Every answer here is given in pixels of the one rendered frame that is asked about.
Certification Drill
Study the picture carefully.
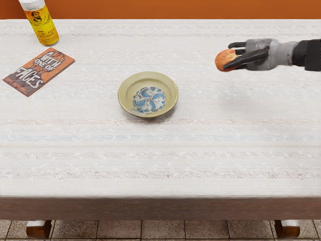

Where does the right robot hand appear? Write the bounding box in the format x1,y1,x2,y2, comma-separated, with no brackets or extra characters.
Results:
222,38,299,71

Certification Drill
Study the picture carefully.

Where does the red-yellow apple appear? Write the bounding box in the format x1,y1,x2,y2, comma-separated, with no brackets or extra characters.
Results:
215,48,239,72

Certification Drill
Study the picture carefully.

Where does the beige plate with blue pattern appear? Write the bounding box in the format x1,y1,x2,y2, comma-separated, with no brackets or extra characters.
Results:
117,71,179,118

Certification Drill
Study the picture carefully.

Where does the yellow bottle with white cap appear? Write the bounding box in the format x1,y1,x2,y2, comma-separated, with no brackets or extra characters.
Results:
18,0,60,46

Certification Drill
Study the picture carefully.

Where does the orange paperback book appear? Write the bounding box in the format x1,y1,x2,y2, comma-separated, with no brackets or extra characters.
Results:
2,47,76,97

